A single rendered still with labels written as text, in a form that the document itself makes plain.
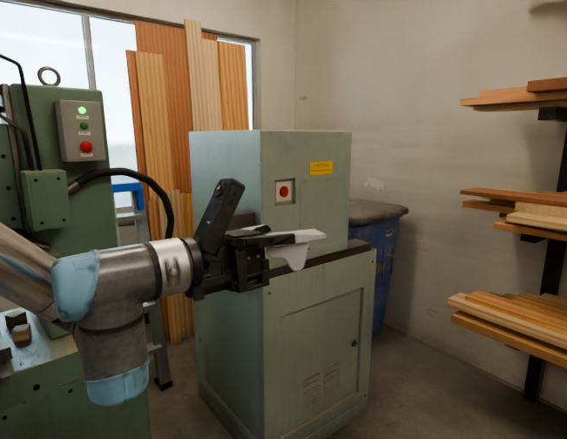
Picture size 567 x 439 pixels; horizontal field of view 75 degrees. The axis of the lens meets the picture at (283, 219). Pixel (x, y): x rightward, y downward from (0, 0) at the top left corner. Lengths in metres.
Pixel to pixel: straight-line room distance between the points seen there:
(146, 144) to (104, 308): 2.19
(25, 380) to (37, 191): 0.49
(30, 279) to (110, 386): 0.18
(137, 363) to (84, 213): 0.78
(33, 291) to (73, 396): 0.75
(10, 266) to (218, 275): 0.26
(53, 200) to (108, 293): 0.69
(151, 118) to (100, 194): 1.45
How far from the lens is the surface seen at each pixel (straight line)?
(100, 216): 1.25
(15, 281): 0.59
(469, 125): 2.41
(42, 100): 1.21
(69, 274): 0.47
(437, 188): 2.50
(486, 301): 2.01
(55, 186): 1.13
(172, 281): 0.49
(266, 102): 3.24
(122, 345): 0.50
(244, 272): 0.53
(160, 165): 2.64
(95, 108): 1.17
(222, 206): 0.52
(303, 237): 0.54
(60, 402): 1.30
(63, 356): 1.24
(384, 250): 2.44
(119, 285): 0.47
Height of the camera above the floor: 1.39
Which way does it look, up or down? 13 degrees down
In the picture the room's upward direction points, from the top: straight up
